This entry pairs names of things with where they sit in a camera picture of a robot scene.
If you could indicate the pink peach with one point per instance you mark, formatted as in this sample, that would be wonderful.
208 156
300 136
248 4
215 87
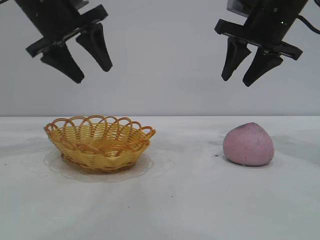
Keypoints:
248 145

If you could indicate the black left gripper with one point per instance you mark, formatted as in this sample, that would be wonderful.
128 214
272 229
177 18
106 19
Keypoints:
52 22

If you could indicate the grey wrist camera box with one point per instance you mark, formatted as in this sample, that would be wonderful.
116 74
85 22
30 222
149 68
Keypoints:
237 6
81 3

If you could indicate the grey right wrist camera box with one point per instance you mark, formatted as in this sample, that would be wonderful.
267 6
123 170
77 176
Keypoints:
237 6

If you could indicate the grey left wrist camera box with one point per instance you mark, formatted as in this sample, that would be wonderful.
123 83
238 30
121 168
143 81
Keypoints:
81 3

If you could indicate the yellow woven basket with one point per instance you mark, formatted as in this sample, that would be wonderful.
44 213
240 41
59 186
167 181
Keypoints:
100 155

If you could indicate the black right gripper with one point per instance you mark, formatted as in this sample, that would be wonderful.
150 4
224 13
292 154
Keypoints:
270 22

